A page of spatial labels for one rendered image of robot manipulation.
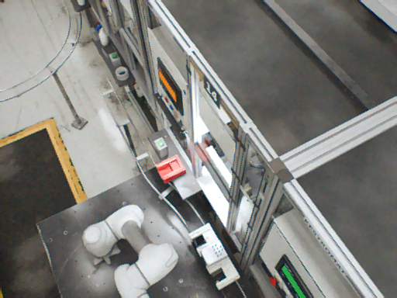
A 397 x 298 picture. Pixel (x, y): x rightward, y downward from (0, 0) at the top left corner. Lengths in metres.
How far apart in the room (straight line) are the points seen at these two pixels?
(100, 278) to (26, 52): 3.04
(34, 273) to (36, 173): 0.92
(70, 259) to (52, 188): 1.16
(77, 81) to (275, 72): 3.09
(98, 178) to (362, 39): 2.61
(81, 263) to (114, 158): 1.33
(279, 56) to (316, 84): 0.19
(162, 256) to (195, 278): 0.65
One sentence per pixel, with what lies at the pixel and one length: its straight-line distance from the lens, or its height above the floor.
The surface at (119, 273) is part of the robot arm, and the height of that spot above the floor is 1.30.
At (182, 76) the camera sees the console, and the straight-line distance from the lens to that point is 1.71.
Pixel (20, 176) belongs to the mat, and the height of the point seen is 0.01.
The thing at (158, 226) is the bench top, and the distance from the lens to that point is 2.59.
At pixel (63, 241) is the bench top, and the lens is 2.71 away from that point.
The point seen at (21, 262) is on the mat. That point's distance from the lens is 3.53.
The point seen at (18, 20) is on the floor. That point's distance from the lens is 5.29.
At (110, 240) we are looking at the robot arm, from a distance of 2.41.
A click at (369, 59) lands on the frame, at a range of 1.65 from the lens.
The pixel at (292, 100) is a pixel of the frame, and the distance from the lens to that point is 1.43.
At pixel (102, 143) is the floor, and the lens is 3.77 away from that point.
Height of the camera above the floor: 3.12
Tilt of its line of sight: 60 degrees down
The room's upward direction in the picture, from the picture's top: 2 degrees counter-clockwise
